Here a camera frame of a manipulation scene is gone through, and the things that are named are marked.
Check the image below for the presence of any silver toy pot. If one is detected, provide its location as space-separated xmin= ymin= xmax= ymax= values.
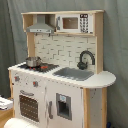
xmin=26 ymin=56 xmax=41 ymax=67

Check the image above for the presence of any grey cupboard door handle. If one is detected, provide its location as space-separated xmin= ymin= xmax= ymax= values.
xmin=48 ymin=101 xmax=53 ymax=119

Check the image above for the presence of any red left stove knob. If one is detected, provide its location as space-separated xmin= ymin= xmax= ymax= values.
xmin=14 ymin=76 xmax=20 ymax=81

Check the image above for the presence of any toy oven door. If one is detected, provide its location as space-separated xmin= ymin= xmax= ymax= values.
xmin=19 ymin=90 xmax=39 ymax=122

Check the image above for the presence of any grey range hood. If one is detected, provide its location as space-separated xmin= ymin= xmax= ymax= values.
xmin=26 ymin=15 xmax=54 ymax=34

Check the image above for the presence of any black toy stovetop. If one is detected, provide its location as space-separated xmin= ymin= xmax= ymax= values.
xmin=21 ymin=63 xmax=57 ymax=73

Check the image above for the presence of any red stove knob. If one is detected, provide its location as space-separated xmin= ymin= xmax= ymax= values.
xmin=14 ymin=76 xmax=20 ymax=81
xmin=33 ymin=81 xmax=38 ymax=87

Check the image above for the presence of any black toy faucet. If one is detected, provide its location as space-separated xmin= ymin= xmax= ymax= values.
xmin=77 ymin=50 xmax=95 ymax=70

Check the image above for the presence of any white papers stack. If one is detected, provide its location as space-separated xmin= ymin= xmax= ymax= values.
xmin=0 ymin=97 xmax=13 ymax=110

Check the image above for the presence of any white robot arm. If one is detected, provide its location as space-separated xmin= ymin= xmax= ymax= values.
xmin=4 ymin=118 xmax=39 ymax=128

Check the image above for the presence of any red right stove knob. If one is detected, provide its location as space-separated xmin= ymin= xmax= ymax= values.
xmin=33 ymin=81 xmax=38 ymax=87

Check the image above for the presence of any grey toy sink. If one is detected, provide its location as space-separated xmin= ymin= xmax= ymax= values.
xmin=53 ymin=67 xmax=93 ymax=81

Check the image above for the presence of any white toy microwave door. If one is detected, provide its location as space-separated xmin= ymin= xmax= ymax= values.
xmin=56 ymin=14 xmax=80 ymax=33

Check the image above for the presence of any wooden toy kitchen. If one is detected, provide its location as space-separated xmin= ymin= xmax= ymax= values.
xmin=9 ymin=10 xmax=116 ymax=128

